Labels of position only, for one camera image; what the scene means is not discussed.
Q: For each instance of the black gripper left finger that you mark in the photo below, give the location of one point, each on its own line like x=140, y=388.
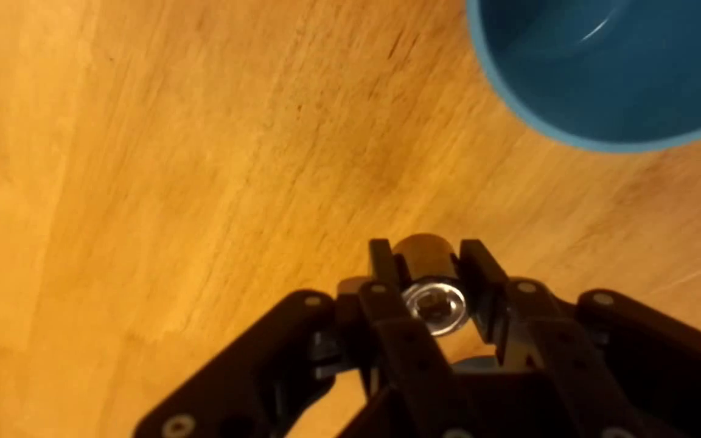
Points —
x=382, y=341

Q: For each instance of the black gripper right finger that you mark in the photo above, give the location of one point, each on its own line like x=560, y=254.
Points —
x=595, y=355

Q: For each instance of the small silver metal cylinder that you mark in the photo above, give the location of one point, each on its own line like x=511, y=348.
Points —
x=435, y=309

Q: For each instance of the blue bowl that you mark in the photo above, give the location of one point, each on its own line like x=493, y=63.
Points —
x=608, y=63

